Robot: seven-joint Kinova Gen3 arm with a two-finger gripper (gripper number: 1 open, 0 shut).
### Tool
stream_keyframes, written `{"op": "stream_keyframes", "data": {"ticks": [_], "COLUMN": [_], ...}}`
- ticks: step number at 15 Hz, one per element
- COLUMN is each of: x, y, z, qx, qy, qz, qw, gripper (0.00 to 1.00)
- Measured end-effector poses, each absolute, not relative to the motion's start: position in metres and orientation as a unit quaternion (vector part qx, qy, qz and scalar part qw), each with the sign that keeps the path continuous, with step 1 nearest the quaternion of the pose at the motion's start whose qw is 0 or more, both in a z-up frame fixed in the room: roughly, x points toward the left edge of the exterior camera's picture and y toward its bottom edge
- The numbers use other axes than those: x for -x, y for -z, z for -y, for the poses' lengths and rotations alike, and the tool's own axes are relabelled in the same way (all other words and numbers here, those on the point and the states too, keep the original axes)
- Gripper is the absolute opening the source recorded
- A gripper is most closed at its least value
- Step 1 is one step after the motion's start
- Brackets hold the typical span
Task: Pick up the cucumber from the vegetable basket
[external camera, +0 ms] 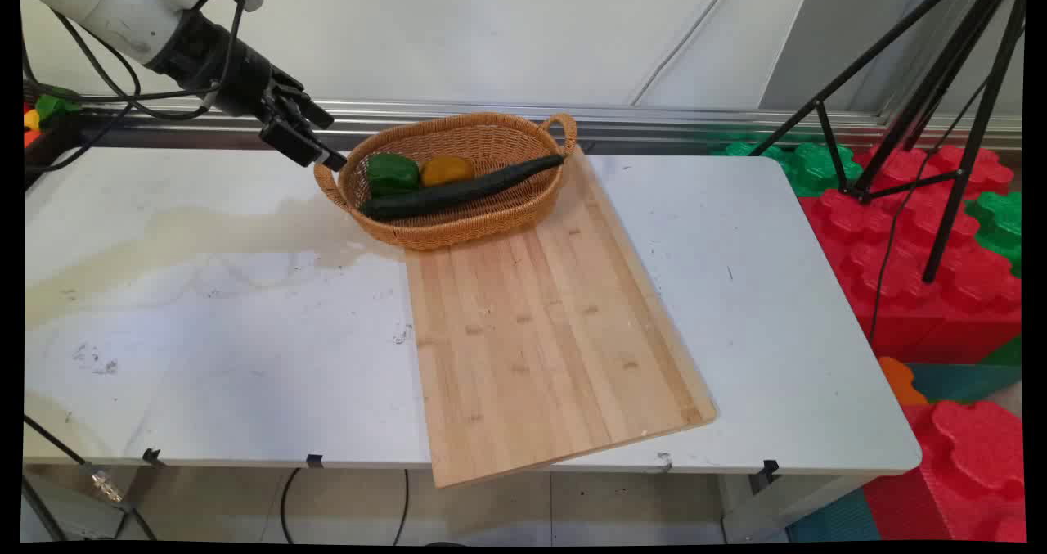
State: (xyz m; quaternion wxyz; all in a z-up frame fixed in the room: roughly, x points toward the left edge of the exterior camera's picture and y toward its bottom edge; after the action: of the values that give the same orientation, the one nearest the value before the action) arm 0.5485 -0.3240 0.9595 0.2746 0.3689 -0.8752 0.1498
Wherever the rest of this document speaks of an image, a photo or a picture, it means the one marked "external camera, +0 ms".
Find small coloured foam blocks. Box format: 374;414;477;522
23;93;82;148

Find dark green cucumber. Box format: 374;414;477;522
358;153;567;221

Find orange bell pepper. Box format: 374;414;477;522
420;155;475;188

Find teal foam mat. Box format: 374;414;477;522
787;489;881;543
908;363;1022;405

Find woven wicker basket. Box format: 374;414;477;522
313;112;578;251

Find black cable under table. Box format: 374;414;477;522
392;470;411;543
280;468;302;543

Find aluminium wall rail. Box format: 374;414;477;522
78;100;1023;151

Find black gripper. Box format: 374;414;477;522
147;10;348;172

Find green foam block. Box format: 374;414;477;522
710;141;865;198
965;191;1023;277

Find orange foam piece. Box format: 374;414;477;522
879;356;930;406

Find green bell pepper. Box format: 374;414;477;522
366;153;420;197

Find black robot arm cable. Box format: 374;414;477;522
23;0;248;174

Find white table leg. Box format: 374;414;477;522
720;472;870;543

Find black tripod stand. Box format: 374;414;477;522
748;0;1026;285

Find black cable with metal connector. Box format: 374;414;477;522
22;414;158;543

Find bamboo cutting board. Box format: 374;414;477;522
405;145;718;489

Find thin black tripod cable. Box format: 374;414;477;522
867;71;992;346

